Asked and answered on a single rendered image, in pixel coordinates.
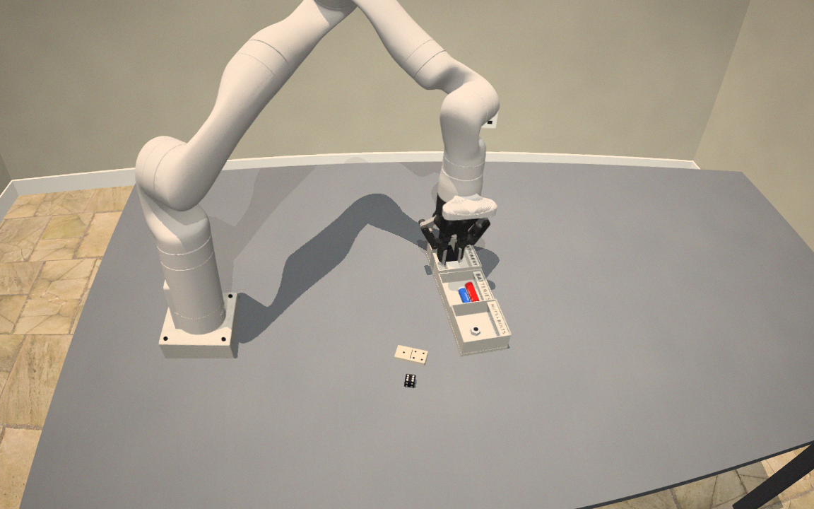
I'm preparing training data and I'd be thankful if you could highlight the cream domino tile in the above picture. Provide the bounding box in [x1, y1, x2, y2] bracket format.
[394, 345, 427, 365]

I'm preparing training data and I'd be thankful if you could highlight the blue aa battery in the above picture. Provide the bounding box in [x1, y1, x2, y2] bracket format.
[458, 287, 471, 303]

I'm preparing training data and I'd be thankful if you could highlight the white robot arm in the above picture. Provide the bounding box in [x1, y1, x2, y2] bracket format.
[135, 0, 500, 335]

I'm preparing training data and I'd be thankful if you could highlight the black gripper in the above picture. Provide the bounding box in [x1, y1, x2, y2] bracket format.
[418, 193, 490, 264]

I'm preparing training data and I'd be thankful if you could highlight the red battery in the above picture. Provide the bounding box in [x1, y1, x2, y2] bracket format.
[465, 281, 479, 302]

